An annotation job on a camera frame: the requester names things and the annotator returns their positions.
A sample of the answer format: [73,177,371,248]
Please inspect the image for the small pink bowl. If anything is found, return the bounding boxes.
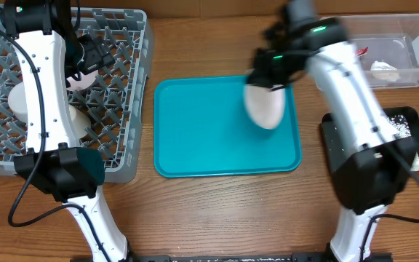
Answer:
[66,71,98,92]

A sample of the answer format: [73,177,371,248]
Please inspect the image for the large white plate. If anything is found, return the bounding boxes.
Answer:
[243,84,286,130]

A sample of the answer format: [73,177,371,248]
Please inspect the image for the cream cup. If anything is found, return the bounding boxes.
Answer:
[69,106,91,138]

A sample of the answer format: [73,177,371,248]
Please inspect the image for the red snack wrapper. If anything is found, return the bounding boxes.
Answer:
[356,47,368,57]

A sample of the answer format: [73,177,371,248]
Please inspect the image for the grey-green bowl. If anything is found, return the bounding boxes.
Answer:
[8,82,28,123]

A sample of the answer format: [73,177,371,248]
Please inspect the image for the white napkin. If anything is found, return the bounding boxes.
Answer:
[370,61,400,82]

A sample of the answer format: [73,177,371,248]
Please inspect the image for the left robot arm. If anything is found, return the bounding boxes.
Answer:
[0,1,132,261]

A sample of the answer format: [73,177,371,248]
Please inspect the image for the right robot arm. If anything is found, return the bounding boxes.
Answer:
[244,1,416,261]

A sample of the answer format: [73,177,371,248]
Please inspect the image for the grey dish rack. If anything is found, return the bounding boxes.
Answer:
[0,7,154,183]

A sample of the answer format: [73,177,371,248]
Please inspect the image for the teal serving tray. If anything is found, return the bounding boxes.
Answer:
[153,76,303,178]

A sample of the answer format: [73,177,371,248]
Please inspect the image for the clear plastic bin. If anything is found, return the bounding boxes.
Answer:
[340,14,419,89]

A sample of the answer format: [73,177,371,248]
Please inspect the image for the spilled rice grains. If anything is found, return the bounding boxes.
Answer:
[388,114,419,172]

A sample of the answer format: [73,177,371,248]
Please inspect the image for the black tray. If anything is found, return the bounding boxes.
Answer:
[319,106,419,178]

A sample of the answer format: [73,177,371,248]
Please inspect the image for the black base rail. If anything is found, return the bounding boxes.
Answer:
[70,251,394,262]

